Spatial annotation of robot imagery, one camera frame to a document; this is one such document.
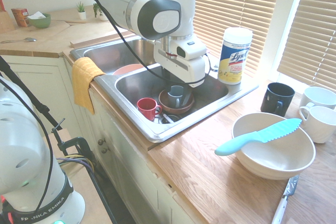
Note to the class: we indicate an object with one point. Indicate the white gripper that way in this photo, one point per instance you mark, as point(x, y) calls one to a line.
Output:
point(183, 70)

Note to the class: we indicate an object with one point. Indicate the turquoise serrated plastic knife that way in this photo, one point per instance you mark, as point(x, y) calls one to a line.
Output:
point(262, 134)

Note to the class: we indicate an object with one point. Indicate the sink drain strainer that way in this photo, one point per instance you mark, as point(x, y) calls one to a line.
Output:
point(170, 119)

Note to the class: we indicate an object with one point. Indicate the stainless steel double sink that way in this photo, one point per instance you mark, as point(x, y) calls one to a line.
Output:
point(231, 91)

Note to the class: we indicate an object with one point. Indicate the grey-blue mug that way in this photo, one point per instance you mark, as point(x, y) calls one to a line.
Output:
point(173, 98)

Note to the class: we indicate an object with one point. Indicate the brown bowl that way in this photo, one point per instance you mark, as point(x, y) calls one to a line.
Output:
point(183, 108)

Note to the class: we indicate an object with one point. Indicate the red mug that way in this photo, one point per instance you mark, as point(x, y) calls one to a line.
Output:
point(147, 108)

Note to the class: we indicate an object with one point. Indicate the pink plate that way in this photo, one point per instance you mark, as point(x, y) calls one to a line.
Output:
point(126, 69)

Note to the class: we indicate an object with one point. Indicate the Lysol wipes canister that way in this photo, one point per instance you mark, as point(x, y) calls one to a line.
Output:
point(233, 58)

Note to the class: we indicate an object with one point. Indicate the cream kitchen cabinet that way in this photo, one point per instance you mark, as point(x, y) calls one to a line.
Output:
point(126, 161)

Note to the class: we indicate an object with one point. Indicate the yellow dish towel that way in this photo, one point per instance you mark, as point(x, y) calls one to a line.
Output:
point(84, 82)

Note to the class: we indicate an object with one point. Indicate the round cabinet knob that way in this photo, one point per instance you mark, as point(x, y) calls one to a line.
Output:
point(104, 150)
point(101, 142)

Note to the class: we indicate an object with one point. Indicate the black mug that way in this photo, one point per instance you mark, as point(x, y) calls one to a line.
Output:
point(275, 98)

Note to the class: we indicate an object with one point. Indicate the trailing plant in white pot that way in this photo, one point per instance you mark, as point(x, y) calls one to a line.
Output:
point(101, 15)

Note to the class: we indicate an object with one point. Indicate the black clamp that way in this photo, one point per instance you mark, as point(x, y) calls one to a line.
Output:
point(78, 145)

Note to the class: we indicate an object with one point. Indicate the small plant in white pot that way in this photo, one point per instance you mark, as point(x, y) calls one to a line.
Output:
point(82, 14)

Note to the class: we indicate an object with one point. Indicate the large cream bowl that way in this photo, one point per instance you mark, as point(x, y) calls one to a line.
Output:
point(275, 161)

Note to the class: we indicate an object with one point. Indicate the white mug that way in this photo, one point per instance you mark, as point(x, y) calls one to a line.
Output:
point(317, 96)
point(320, 124)

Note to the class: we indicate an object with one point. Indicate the narrow beige window blind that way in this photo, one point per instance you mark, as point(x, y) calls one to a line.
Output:
point(312, 37)

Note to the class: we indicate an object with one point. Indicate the green bowl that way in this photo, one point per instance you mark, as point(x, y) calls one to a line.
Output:
point(39, 22)

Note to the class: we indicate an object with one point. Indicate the metal spoon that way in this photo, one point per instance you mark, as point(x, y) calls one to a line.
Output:
point(29, 39)

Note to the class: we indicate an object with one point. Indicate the white paper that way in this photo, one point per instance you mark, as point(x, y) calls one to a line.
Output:
point(36, 15)

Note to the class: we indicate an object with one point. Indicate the orange cardboard box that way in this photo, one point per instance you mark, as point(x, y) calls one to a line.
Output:
point(19, 16)

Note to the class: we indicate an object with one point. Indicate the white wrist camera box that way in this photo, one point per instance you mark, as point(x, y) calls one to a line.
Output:
point(193, 47)

